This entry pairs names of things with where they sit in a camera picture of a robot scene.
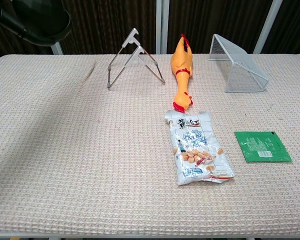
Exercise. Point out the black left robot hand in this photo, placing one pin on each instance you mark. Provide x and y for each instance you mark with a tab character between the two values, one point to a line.
10	20

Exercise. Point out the black dice cup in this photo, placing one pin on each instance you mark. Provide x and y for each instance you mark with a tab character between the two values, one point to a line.
45	17

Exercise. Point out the dark brown curtain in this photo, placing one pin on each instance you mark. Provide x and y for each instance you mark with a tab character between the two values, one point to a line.
110	22

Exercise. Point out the yellow rubber chicken toy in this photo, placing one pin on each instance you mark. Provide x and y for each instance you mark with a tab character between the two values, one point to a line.
181	62

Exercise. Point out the beige waffle tablecloth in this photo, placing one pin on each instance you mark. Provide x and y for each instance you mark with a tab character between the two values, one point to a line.
115	175

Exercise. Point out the white peanut snack bag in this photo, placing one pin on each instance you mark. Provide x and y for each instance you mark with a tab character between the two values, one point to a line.
197	147

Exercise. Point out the green flat sachet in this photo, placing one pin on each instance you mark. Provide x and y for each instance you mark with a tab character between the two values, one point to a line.
261	146

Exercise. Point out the white metal frame post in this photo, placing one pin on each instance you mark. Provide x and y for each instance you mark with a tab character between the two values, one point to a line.
162	25
267	27
57	48

